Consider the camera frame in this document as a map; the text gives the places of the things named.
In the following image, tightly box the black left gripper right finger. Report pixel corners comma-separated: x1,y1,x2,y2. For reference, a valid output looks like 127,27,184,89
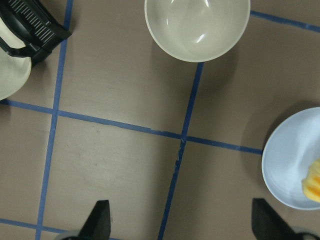
251,198,296,240

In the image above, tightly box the striped bread roll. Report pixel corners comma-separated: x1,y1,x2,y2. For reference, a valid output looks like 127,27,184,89
302,158,320,203

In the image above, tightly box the cream round plate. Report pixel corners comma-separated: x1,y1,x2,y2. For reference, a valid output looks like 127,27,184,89
0,19,32,100

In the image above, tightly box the light blue round plate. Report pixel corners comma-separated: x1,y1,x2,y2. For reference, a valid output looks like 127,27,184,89
261,107,320,211

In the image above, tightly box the black plate rack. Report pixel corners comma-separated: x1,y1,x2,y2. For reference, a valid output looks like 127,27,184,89
0,0,72,66

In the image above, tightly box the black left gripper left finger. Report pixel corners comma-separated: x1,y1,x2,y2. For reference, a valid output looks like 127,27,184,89
77,200,111,240

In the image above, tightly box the cream bowl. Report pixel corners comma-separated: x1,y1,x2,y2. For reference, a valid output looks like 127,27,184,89
144,0,251,63

